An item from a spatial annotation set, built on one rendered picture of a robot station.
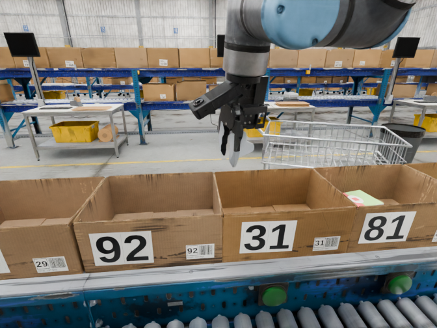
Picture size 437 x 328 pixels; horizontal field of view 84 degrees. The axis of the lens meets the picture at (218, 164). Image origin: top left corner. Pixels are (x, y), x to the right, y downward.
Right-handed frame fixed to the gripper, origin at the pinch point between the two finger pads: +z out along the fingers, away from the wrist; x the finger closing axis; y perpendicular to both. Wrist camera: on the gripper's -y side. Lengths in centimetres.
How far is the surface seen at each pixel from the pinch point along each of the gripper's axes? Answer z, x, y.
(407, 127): 94, 145, 360
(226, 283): 32.7, -13.1, -2.6
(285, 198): 32.7, 12.2, 35.5
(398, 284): 34, -30, 46
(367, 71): 56, 320, 468
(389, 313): 42, -34, 42
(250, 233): 21.9, -7.4, 6.2
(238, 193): 30.5, 18.6, 16.5
